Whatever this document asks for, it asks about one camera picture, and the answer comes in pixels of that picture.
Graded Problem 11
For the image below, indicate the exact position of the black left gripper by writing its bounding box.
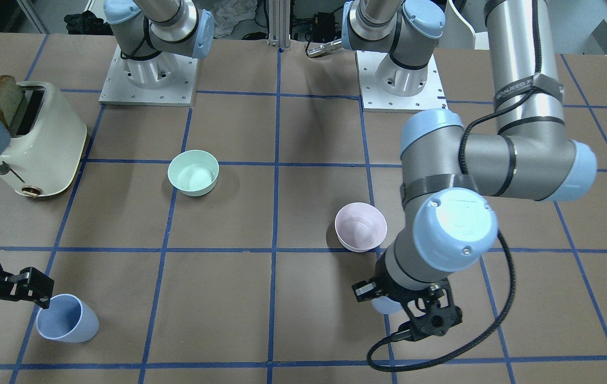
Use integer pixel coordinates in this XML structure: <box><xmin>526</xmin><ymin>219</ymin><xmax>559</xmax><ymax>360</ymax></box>
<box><xmin>352</xmin><ymin>278</ymin><xmax>462</xmax><ymax>342</ymax></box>

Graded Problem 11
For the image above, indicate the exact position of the light blue plastic cup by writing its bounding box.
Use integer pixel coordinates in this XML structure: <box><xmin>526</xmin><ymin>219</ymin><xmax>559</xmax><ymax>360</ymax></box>
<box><xmin>35</xmin><ymin>294</ymin><xmax>100</xmax><ymax>343</ymax></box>
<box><xmin>371</xmin><ymin>296</ymin><xmax>403</xmax><ymax>315</ymax></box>

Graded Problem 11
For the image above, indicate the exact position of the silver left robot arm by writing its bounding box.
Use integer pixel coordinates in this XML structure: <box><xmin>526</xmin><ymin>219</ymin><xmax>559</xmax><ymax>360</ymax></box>
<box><xmin>353</xmin><ymin>1</ymin><xmax>597</xmax><ymax>345</ymax></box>

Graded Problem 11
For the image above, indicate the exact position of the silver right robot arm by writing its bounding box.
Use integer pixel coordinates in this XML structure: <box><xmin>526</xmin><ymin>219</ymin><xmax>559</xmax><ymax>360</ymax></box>
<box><xmin>0</xmin><ymin>1</ymin><xmax>214</xmax><ymax>310</ymax></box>

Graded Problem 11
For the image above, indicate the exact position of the pink plastic bowl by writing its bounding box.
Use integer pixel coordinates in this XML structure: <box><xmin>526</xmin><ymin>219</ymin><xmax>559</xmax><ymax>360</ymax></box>
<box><xmin>334</xmin><ymin>202</ymin><xmax>387</xmax><ymax>253</ymax></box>

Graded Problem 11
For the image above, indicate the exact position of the cream white toaster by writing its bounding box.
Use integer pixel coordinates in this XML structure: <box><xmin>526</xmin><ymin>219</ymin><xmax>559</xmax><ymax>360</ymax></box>
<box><xmin>0</xmin><ymin>81</ymin><xmax>88</xmax><ymax>198</ymax></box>

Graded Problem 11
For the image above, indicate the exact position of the brown toast slice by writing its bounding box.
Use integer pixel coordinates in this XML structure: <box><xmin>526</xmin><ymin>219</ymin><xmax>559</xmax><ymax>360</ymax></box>
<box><xmin>0</xmin><ymin>75</ymin><xmax>24</xmax><ymax>136</ymax></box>

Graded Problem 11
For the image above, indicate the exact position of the mint green plastic bowl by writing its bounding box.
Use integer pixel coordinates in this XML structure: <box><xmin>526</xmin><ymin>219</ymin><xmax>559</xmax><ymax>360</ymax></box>
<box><xmin>167</xmin><ymin>150</ymin><xmax>220</xmax><ymax>197</ymax></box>

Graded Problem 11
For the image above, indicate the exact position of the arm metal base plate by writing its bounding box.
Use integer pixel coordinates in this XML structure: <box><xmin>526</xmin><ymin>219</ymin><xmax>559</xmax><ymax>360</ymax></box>
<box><xmin>99</xmin><ymin>46</ymin><xmax>199</xmax><ymax>107</ymax></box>
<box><xmin>355</xmin><ymin>51</ymin><xmax>448</xmax><ymax>113</ymax></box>

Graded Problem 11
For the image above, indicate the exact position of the aluminium frame post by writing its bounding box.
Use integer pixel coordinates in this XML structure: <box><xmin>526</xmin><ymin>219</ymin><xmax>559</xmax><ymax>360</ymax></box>
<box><xmin>267</xmin><ymin>0</ymin><xmax>291</xmax><ymax>51</ymax></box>

